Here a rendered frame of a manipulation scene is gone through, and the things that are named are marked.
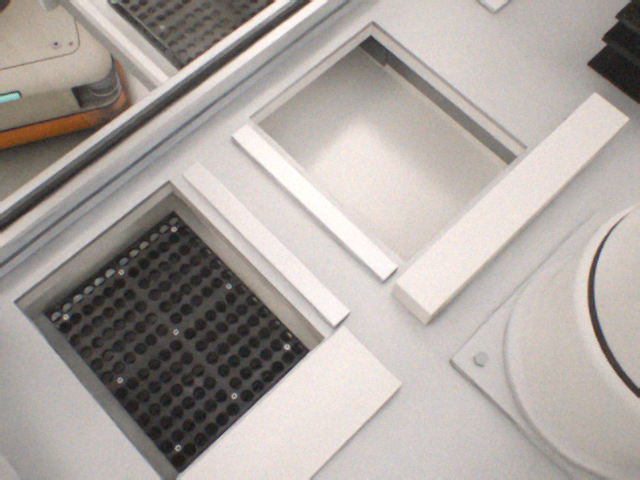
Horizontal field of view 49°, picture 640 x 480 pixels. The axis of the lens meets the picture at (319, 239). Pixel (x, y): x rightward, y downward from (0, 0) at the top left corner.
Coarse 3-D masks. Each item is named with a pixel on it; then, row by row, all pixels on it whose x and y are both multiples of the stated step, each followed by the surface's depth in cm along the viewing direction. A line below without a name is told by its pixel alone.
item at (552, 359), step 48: (576, 240) 73; (624, 240) 48; (528, 288) 68; (576, 288) 53; (624, 288) 46; (480, 336) 68; (528, 336) 64; (576, 336) 53; (624, 336) 47; (480, 384) 66; (528, 384) 65; (576, 384) 55; (624, 384) 50; (528, 432) 65; (576, 432) 60; (624, 432) 54
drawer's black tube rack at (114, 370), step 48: (192, 240) 81; (144, 288) 79; (192, 288) 76; (240, 288) 79; (96, 336) 73; (144, 336) 73; (192, 336) 77; (240, 336) 74; (288, 336) 77; (144, 384) 71; (192, 384) 72; (240, 384) 75; (192, 432) 70
